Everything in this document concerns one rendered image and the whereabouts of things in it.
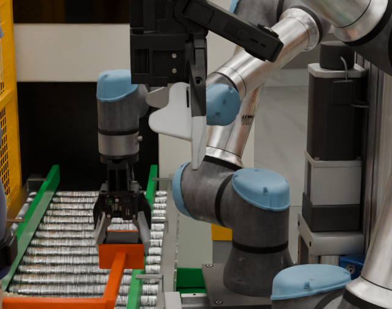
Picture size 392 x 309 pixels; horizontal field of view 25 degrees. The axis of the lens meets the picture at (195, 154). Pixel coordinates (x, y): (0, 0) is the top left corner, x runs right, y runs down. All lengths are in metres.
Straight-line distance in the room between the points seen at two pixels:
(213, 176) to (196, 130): 0.94
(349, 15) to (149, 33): 0.37
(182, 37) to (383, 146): 0.59
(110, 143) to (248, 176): 0.32
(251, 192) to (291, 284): 0.49
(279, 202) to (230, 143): 0.19
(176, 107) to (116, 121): 0.69
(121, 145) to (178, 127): 0.71
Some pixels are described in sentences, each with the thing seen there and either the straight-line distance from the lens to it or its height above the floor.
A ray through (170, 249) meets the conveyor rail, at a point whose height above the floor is 0.59.
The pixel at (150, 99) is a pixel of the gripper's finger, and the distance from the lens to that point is 1.04.
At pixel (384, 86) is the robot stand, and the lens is 1.42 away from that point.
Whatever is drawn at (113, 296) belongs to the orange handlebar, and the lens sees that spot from 1.53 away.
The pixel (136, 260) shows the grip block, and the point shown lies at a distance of 1.72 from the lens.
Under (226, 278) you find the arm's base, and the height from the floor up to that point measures 1.06.
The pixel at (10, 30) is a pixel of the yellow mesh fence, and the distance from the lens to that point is 4.10.
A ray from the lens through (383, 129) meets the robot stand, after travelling 1.44.
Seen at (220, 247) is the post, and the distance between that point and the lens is 2.42.
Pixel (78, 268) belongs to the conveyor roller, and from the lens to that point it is 3.27.
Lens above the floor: 1.78
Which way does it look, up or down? 15 degrees down
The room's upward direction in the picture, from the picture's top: straight up
